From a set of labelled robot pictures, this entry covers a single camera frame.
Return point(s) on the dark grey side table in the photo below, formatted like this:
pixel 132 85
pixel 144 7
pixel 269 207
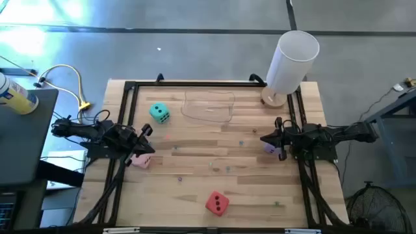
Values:
pixel 22 146

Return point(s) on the laptop with lit keyboard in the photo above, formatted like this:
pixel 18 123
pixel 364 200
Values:
pixel 6 211

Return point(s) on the black aluminium table frame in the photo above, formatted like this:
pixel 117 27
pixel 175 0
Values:
pixel 195 84

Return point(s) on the black floor fan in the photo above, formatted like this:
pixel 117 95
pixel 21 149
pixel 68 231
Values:
pixel 377 209

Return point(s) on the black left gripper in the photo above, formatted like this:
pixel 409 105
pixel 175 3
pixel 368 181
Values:
pixel 128 139

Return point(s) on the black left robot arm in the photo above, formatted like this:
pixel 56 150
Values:
pixel 81 131

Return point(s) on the blue-grey desk frame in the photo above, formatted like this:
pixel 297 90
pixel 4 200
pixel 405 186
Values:
pixel 390 110

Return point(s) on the large pink foam die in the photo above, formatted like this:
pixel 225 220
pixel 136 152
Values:
pixel 143 161

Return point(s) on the large teal foam die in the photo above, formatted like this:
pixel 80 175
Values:
pixel 159 113

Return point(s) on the clear plastic bin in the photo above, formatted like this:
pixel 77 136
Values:
pixel 208 107

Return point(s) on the white lamp with wooden base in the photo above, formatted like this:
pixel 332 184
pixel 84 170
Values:
pixel 292 61

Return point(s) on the large red foam die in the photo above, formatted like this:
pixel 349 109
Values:
pixel 217 203

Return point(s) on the white frame bracket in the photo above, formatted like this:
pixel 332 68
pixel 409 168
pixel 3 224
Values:
pixel 302 231
pixel 121 230

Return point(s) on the large purple foam die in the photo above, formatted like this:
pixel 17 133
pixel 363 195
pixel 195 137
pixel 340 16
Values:
pixel 270 149

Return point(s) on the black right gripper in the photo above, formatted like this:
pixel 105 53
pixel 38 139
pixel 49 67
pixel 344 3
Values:
pixel 287 138

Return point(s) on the yellow wipes canister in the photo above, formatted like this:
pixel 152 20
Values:
pixel 16 96

